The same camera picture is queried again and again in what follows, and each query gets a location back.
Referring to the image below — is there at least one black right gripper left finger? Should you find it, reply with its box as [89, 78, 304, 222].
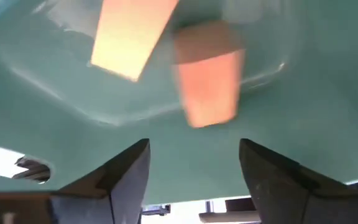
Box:
[0, 138, 152, 224]

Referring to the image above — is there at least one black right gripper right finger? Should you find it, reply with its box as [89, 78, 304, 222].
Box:
[238, 138, 358, 224]

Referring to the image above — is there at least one natural wooden block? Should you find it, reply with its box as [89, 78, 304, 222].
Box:
[89, 0, 180, 83]
[172, 21, 246, 129]

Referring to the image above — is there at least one teal plastic bin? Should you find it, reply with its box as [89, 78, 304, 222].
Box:
[0, 0, 358, 207]

